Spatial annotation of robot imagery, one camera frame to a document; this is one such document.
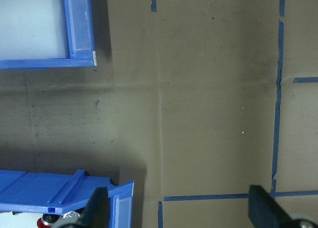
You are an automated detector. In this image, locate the red mushroom push button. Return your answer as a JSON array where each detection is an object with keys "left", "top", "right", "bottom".
[{"left": 37, "top": 213, "right": 60, "bottom": 228}]

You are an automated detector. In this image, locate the blue plastic button bin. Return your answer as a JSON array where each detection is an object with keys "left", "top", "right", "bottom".
[{"left": 0, "top": 169, "right": 135, "bottom": 228}]

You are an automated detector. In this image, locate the blue plastic capacitor bin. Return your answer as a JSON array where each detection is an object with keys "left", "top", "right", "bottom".
[{"left": 0, "top": 0, "right": 97, "bottom": 70}]

